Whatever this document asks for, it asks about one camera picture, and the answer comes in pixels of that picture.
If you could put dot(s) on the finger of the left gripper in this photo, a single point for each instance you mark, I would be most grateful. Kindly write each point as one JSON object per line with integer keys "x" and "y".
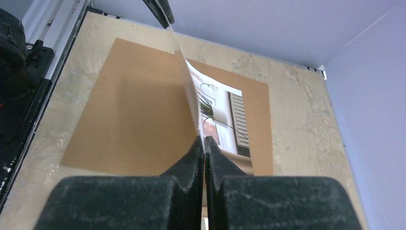
{"x": 166, "y": 12}
{"x": 157, "y": 12}

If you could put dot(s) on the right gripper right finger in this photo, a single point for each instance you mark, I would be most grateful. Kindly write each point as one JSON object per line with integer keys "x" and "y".
{"x": 238, "y": 201}

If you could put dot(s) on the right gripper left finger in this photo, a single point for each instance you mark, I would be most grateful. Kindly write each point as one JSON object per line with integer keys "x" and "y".
{"x": 170, "y": 201}

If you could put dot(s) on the brown backing board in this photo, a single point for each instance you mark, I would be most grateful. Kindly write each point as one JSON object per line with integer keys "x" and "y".
{"x": 137, "y": 119}

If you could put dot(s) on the plant photo print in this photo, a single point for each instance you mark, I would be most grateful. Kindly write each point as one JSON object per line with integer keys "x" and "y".
{"x": 217, "y": 111}

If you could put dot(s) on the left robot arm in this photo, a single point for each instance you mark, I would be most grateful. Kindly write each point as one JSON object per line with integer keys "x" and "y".
{"x": 13, "y": 55}

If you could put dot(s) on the aluminium rail frame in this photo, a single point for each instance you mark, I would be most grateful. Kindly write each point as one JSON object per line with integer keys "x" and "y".
{"x": 55, "y": 22}

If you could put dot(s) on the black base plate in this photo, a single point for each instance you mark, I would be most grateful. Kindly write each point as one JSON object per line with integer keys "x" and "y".
{"x": 18, "y": 115}

